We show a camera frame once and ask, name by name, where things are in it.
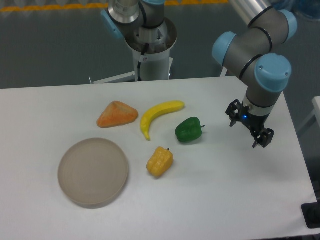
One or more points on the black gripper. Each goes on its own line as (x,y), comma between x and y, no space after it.
(255,123)

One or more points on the yellow bell pepper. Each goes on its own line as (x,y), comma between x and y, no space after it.
(161,160)

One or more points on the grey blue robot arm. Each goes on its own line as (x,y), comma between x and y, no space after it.
(249,57)

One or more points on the green bell pepper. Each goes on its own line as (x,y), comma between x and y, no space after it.
(189,130)

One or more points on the white furniture at right edge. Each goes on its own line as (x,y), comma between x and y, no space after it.
(312,118)

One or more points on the yellow banana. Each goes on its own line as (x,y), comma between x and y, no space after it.
(157,111)

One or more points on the black device at table edge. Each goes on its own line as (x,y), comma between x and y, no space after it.
(311,214)

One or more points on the orange triangular bread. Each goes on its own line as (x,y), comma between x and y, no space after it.
(117,114)

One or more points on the beige round plate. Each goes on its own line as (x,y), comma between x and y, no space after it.
(93,173)

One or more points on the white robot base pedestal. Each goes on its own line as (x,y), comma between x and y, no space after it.
(150,54)

